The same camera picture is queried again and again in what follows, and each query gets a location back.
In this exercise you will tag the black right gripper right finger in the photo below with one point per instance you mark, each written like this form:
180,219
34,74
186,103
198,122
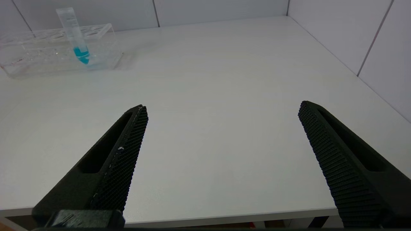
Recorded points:
356,179

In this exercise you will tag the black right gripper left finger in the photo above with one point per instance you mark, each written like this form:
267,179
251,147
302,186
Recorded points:
109,173

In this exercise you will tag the test tube with blue pigment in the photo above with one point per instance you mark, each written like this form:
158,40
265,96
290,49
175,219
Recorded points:
80,53

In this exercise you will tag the clear acrylic test tube rack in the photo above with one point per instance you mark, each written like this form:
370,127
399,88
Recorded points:
45,61

